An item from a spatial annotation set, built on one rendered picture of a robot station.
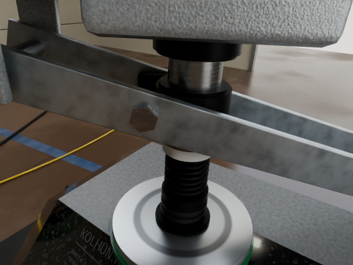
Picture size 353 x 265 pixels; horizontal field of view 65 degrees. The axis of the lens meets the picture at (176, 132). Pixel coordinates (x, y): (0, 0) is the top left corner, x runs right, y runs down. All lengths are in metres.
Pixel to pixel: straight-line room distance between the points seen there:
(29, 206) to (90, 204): 1.45
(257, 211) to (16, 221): 1.55
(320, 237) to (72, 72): 0.43
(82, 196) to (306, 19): 0.44
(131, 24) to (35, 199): 1.83
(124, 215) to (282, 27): 0.34
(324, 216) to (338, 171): 0.20
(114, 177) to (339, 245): 0.40
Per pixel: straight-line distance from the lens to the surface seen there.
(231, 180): 0.58
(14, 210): 1.96
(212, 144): 0.31
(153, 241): 0.41
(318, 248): 0.50
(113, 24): 0.22
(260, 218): 0.51
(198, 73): 0.30
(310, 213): 0.56
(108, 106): 0.29
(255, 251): 0.46
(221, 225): 0.44
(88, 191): 0.54
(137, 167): 0.59
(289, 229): 0.51
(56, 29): 0.42
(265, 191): 0.57
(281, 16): 0.23
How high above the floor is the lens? 1.20
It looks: 27 degrees down
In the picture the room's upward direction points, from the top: 3 degrees clockwise
